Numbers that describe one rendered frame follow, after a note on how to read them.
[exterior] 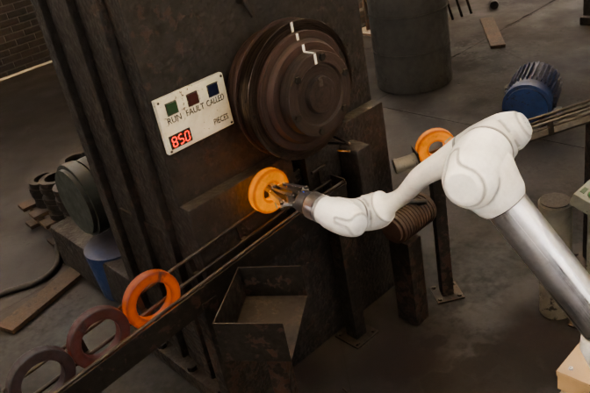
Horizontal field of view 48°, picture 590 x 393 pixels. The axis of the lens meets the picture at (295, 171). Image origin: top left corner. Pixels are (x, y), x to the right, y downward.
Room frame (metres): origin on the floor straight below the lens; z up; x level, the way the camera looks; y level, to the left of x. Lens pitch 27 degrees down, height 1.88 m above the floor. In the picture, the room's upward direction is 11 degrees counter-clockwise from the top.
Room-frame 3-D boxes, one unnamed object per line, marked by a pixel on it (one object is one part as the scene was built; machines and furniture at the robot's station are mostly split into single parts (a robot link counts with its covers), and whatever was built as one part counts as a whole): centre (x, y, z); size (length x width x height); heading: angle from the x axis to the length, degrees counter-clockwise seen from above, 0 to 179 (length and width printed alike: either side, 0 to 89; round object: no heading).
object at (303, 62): (2.05, -0.12, 1.11); 0.28 x 0.06 x 0.28; 128
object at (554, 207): (2.08, -0.92, 0.26); 0.12 x 0.12 x 0.52
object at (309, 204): (1.82, -0.05, 0.83); 0.09 x 0.06 x 0.09; 129
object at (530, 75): (3.85, -1.57, 0.17); 0.57 x 0.31 x 0.34; 148
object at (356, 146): (2.29, -0.24, 0.68); 0.11 x 0.08 x 0.24; 38
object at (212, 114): (2.00, 0.27, 1.15); 0.26 x 0.02 x 0.18; 128
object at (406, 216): (2.23, -0.40, 0.27); 0.22 x 0.13 x 0.53; 128
